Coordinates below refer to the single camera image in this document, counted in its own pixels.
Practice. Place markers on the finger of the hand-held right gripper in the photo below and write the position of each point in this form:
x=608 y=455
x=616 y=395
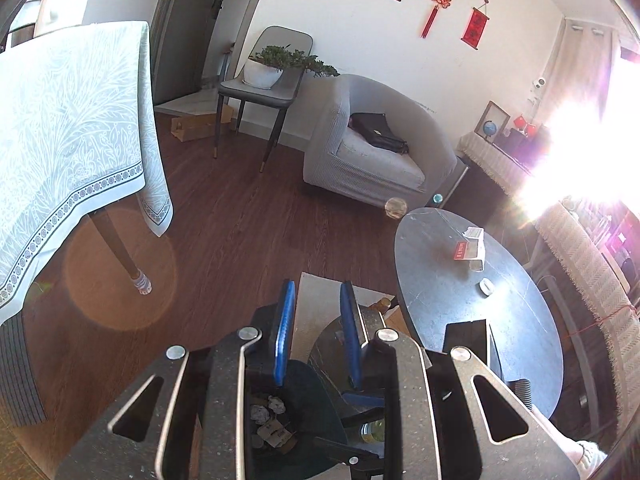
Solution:
x=360 y=400
x=350 y=455

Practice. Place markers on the striped grey cloth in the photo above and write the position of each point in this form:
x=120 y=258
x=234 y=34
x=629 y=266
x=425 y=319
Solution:
x=22 y=375

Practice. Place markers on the pale green patterned tablecloth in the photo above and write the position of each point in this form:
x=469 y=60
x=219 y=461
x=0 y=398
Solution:
x=75 y=125

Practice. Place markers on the small blue globe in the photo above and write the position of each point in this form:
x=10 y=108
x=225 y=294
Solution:
x=490 y=129

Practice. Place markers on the small white pack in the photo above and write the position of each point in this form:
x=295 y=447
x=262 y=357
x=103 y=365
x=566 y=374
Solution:
x=473 y=233

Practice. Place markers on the cream fringed woven cloth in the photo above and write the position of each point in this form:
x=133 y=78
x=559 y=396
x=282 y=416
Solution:
x=590 y=270

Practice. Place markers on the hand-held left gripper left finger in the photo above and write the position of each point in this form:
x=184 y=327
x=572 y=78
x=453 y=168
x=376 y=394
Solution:
x=284 y=330

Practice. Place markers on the framed picture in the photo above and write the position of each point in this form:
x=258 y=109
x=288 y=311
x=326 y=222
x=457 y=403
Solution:
x=495 y=112

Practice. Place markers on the green bottle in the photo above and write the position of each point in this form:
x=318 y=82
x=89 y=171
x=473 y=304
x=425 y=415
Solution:
x=372 y=430

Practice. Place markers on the beige cardboard sheet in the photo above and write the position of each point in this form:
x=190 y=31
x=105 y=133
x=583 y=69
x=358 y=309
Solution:
x=320 y=300

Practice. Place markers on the round grey marble table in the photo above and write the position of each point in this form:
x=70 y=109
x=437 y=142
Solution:
x=520 y=320

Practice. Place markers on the grey door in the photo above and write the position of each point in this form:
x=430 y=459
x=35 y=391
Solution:
x=215 y=35

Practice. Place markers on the white rod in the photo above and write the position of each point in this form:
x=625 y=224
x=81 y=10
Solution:
x=457 y=185

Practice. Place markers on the cream lace cabinet cloth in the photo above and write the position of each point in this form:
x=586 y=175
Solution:
x=490 y=157

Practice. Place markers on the grey dining chair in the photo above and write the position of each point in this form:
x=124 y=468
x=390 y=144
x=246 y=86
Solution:
x=285 y=40

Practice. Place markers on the grey armchair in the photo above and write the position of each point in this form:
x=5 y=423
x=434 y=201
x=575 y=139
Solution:
x=380 y=165

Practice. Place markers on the red knot tassel ornament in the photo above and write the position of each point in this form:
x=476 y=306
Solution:
x=439 y=0

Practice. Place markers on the person's right forearm white sleeve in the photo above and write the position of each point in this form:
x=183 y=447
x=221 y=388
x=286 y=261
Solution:
x=575 y=450

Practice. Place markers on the potted plant white pot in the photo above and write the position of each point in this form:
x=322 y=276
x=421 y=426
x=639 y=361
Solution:
x=260 y=75

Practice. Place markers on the white security camera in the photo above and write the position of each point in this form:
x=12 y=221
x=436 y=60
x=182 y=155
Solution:
x=538 y=84

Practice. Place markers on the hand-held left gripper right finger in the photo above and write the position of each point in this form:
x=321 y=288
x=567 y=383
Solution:
x=350 y=340

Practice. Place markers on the black leather bag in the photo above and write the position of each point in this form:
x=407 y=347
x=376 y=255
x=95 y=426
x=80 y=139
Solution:
x=375 y=127

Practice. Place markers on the beige curtain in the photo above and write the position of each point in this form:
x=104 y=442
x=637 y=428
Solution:
x=580 y=70

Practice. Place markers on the brown cardboard box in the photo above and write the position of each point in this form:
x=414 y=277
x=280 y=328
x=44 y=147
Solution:
x=195 y=127

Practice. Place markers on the red cigarette pack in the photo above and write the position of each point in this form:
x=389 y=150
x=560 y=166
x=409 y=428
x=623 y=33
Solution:
x=462 y=251

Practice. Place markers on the small red flags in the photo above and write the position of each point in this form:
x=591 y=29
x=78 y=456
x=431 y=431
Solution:
x=525 y=125

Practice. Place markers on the small crumpled white paper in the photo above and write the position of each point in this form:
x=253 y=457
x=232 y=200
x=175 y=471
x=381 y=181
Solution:
x=276 y=404

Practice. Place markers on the small round lid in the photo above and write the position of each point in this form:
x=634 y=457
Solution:
x=486 y=287

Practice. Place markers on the dark trash bin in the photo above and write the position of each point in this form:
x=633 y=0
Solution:
x=305 y=400

